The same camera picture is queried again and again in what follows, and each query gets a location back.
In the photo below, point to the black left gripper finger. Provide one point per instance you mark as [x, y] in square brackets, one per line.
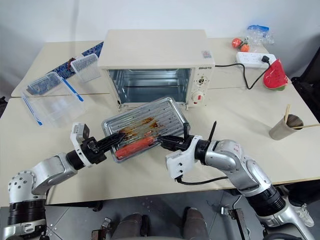
[113, 139]
[110, 149]

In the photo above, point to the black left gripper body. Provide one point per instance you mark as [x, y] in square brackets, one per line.
[95, 151]

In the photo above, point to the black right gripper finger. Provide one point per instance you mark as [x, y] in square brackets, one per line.
[175, 147]
[172, 139]

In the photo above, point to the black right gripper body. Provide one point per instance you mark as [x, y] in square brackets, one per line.
[186, 135]

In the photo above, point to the silver ribbed baking tray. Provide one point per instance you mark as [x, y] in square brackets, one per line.
[150, 115]

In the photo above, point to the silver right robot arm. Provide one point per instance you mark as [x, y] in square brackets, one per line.
[250, 172]

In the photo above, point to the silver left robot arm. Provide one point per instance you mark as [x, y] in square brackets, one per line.
[50, 170]

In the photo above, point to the red sausage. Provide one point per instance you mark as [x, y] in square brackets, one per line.
[135, 147]

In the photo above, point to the glass oven door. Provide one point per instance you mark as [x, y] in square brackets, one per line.
[123, 106]

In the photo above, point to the cream oven timer knob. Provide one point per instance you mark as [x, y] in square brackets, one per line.
[198, 97]

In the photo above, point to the cream toaster oven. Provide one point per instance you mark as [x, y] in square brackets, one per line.
[155, 50]

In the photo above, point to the clear plastic storage box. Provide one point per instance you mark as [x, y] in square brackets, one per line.
[60, 110]

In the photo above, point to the white mesh basket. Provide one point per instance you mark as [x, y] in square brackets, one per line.
[86, 67]

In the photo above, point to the clear plastic lid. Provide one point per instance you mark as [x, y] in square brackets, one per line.
[43, 83]

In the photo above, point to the blue patterned cloth strip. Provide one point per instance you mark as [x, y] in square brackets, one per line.
[91, 51]

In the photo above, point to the beige paper cup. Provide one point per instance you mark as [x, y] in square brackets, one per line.
[281, 131]

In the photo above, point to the white power strip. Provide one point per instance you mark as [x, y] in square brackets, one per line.
[250, 60]

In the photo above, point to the wooden chopstick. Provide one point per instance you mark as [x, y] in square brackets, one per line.
[287, 113]
[307, 126]

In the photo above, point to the toy watermelon slice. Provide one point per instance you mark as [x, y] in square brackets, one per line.
[275, 77]

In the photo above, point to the clear blue zip bag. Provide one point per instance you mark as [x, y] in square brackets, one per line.
[260, 35]

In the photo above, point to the white sneaker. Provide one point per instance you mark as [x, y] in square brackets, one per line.
[306, 215]

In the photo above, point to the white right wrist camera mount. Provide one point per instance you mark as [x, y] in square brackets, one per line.
[180, 162]

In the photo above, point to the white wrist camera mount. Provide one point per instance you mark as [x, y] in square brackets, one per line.
[78, 132]
[180, 162]

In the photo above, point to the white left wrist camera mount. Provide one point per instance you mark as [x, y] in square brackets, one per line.
[78, 132]

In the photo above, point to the metal caster bracket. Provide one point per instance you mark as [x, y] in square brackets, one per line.
[102, 230]
[237, 220]

